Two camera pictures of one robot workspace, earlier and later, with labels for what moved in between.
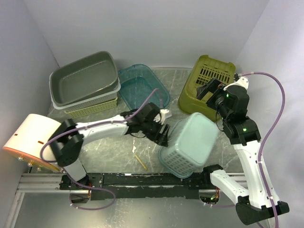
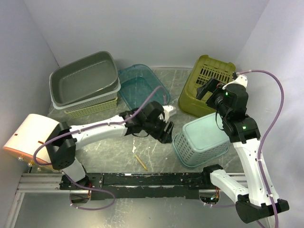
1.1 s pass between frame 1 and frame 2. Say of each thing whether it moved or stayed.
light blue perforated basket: moved
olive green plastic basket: stayed
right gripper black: stayed
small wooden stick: stayed
